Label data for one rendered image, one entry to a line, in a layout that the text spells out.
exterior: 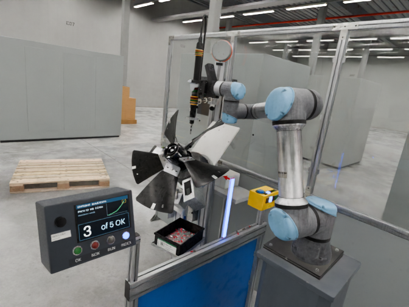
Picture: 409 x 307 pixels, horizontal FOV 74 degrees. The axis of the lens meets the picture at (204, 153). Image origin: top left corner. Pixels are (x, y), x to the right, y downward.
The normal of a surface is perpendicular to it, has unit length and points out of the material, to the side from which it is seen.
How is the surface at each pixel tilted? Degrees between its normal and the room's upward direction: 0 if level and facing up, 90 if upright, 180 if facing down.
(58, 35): 90
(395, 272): 90
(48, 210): 75
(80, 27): 90
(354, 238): 90
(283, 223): 99
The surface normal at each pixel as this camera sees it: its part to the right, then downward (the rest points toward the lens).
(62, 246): 0.68, 0.00
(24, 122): 0.67, 0.26
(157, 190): 0.09, -0.41
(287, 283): -0.70, 0.10
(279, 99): -0.89, -0.08
